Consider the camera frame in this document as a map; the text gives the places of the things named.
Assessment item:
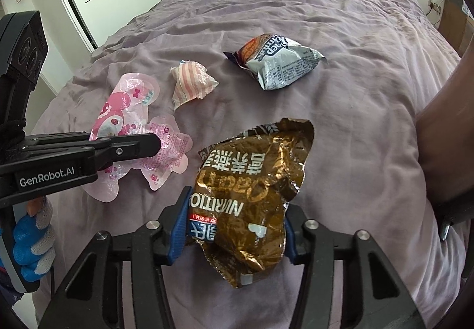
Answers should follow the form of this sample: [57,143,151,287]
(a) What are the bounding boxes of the brown gold snack bag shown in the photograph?
[187,118,315,288]

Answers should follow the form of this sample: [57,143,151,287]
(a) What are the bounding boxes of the pink character snack packet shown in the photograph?
[84,73,193,202]

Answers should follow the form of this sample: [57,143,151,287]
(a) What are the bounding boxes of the pink striped small wrapper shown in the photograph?
[169,60,219,110]

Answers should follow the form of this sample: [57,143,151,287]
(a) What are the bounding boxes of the silver blue snack bag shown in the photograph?
[224,33,325,91]

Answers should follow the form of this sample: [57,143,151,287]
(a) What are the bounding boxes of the blue gloved left hand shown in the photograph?
[12,197,55,283]

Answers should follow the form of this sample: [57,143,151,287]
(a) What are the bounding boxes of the wooden drawer cabinet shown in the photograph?
[439,0,473,56]

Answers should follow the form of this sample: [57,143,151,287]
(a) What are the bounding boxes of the wall power socket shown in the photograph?
[428,0,443,15]

